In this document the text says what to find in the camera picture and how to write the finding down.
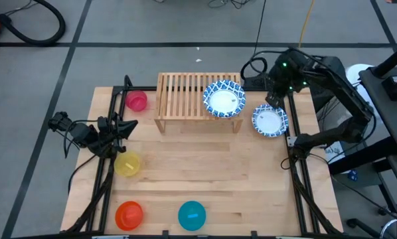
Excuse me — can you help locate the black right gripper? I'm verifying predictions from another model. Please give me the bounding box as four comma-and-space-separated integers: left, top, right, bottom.
266, 48, 311, 108

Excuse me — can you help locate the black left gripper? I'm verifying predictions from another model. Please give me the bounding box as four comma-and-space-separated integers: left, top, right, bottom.
98, 112, 139, 154

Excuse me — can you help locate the blue patterned paper bowl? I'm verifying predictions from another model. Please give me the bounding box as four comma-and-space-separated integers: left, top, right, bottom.
202, 79, 247, 119
251, 104, 289, 138

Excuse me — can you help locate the pink plastic bowl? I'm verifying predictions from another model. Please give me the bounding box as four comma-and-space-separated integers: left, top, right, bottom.
125, 90, 149, 112

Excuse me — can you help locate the yellow plastic bowl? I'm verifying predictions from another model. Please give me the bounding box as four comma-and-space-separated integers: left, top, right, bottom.
114, 151, 141, 178

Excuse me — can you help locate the wooden slatted shelf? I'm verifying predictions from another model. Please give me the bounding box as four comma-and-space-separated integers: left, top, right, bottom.
154, 72, 245, 133

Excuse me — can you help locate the white paper sheet with writing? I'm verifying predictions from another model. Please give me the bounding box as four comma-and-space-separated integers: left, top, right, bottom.
324, 141, 346, 165

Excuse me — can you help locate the orange plastic bowl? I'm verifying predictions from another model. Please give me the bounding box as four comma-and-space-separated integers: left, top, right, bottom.
114, 200, 145, 232

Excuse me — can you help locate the white plastic bag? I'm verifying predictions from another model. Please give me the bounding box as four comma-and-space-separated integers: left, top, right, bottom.
346, 63, 374, 110

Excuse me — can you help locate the teal plastic bowl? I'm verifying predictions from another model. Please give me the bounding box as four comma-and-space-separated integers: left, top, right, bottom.
177, 200, 207, 232

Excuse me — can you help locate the black equipment cart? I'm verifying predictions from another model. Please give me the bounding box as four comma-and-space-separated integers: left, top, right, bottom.
327, 39, 397, 239

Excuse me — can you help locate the black box with pink label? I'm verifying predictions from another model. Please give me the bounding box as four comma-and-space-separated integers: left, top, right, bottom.
382, 74, 397, 102

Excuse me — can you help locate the black aluminium table frame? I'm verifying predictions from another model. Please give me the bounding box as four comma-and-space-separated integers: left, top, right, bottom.
60, 74, 344, 238

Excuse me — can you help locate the black hanging cable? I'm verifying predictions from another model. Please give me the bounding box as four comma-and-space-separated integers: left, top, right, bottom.
240, 0, 269, 80

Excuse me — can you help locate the yellow hanging cable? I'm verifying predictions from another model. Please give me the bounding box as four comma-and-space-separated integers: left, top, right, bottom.
296, 0, 316, 49

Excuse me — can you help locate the black vacuum hose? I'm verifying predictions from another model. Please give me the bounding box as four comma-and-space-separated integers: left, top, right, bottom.
0, 0, 66, 47

